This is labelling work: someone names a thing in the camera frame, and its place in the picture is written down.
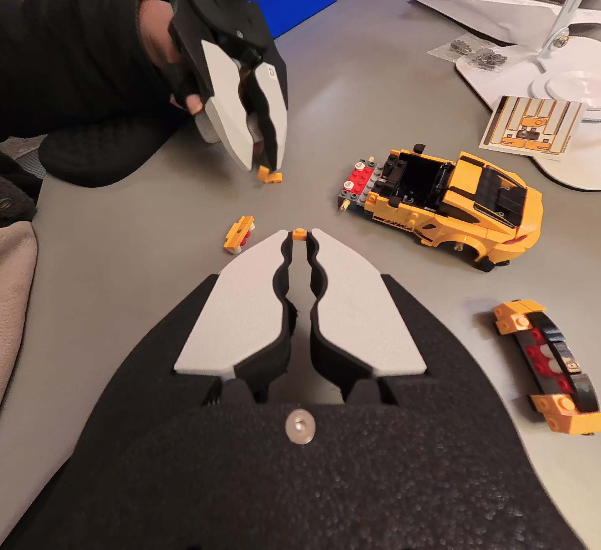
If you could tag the yellow lego car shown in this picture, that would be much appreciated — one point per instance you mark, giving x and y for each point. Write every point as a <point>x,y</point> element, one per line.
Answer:
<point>465,212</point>

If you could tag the beige shirt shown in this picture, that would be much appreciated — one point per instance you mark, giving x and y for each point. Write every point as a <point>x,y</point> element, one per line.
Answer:
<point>14,301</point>

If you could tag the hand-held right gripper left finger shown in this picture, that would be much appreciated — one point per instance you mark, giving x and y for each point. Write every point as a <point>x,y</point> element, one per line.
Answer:
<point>234,324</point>

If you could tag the person's left hand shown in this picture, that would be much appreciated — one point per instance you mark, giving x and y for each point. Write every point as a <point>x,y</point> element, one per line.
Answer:
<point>157,29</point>

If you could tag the orange white red lego subassembly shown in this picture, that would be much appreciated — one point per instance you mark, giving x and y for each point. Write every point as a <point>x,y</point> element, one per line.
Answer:
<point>238,235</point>

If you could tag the orange curved lego piece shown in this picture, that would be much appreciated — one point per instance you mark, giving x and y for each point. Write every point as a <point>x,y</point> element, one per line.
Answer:
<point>270,176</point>

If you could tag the white stand with metal poles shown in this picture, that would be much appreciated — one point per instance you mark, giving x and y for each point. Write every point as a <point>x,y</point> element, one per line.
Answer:
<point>516,75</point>

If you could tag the lego sticker sheet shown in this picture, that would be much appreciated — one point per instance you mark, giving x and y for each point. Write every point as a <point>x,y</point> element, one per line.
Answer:
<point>530,113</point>

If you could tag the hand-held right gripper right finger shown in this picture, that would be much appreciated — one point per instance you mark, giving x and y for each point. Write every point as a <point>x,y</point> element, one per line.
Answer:
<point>366,324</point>

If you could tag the black orange lego bumper assembly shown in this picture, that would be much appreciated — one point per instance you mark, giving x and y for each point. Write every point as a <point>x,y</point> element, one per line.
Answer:
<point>554,348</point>

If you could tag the person's left forearm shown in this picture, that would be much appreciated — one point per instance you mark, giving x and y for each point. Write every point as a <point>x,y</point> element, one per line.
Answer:
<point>70,66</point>

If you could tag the small orange lego plate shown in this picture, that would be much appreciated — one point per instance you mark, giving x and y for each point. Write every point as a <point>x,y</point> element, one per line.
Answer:
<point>299,233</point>

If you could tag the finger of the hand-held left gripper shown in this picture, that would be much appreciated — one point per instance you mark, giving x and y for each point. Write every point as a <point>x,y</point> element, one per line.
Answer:
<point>277,108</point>
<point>225,104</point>

